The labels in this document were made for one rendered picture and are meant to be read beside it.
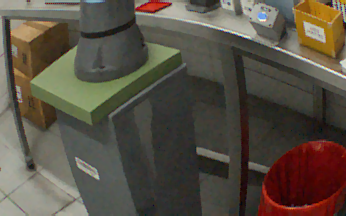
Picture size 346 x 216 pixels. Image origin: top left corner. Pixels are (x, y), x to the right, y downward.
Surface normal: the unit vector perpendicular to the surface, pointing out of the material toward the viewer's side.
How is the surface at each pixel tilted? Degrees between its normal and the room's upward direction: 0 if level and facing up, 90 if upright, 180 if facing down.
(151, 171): 90
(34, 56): 89
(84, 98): 2
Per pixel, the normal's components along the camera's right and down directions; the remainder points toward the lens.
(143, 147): 0.77, 0.25
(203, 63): -0.63, 0.45
